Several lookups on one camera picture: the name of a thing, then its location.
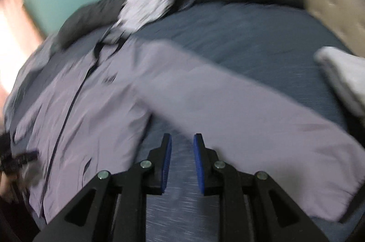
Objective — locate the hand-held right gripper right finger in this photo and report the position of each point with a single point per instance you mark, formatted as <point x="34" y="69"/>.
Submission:
<point x="199" y="165"/>

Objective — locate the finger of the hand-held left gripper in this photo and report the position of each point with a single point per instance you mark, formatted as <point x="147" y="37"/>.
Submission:
<point x="20" y="160"/>

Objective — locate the grey jacket with black trim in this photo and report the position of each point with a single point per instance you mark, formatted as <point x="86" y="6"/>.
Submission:
<point x="199" y="94"/>

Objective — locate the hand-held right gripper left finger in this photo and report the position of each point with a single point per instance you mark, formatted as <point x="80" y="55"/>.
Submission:
<point x="166" y="165"/>

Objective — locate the folded white clothes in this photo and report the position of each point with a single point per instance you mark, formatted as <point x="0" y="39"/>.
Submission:
<point x="342" y="74"/>

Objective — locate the crumpled white shirt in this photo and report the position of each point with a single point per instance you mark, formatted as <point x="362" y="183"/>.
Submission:
<point x="148" y="2"/>

